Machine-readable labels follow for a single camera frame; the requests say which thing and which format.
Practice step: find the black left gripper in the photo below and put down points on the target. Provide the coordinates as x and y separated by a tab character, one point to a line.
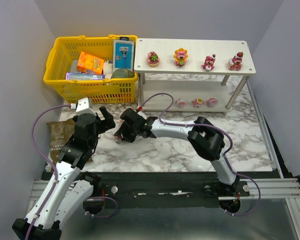
104	122

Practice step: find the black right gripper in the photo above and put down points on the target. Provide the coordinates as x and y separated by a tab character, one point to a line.
126	130

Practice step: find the pink bear shell toy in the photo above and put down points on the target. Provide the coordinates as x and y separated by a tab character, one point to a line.
181	103

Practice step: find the pink bear cake toy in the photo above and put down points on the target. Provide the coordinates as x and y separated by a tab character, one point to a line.
153	59

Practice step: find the pink bear yellow-hat toy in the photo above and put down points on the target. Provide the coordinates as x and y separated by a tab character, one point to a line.
197	103

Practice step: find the pink bear sunflower toy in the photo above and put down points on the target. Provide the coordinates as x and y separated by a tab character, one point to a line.
180	57

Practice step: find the pink bear white-hat toy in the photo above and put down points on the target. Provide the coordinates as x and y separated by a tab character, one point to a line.
209	61

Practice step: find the pink bear strawberry toy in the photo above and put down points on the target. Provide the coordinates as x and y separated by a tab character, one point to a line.
235	63

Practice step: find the pink bear flower-wreath toy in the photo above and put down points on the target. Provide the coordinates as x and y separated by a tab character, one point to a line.
118	139

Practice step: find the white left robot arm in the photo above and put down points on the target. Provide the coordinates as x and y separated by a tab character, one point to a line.
68	187

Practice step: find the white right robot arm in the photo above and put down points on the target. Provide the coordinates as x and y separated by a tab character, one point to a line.
206	139

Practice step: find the white two-tier shelf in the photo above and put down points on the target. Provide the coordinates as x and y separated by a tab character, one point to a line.
190	90

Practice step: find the green melon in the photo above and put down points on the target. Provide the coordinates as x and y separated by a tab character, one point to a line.
122	73

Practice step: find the white item in basket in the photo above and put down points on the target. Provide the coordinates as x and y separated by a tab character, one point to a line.
107	68

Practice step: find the brown paper bag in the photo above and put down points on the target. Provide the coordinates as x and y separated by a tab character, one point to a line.
60	133

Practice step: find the purple flat box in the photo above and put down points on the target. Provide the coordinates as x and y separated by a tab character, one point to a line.
84	77

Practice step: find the orange snack box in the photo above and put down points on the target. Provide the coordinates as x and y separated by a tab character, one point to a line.
90	64

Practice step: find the blue razor package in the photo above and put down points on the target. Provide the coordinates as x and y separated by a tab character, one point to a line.
123	54

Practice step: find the yellow plastic basket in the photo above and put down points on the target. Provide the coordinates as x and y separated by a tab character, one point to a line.
66	49

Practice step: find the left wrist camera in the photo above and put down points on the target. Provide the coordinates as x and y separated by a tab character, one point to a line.
83	106

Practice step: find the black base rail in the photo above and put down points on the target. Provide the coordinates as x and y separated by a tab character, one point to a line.
160	190

